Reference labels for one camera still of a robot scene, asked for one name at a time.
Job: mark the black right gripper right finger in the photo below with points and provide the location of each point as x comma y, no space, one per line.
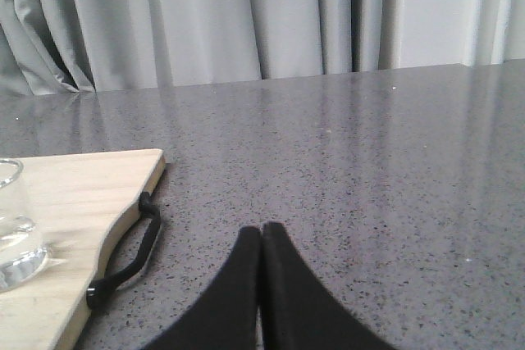
298,312

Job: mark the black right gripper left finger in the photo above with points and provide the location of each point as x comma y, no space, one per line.
225,314

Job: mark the clear glass beaker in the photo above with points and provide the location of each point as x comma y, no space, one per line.
23,251

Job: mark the light wooden cutting board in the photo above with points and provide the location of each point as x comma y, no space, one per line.
82,204

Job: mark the grey curtain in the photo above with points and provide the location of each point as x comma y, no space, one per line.
73,46

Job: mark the black cord board handle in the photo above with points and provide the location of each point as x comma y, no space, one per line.
99,291

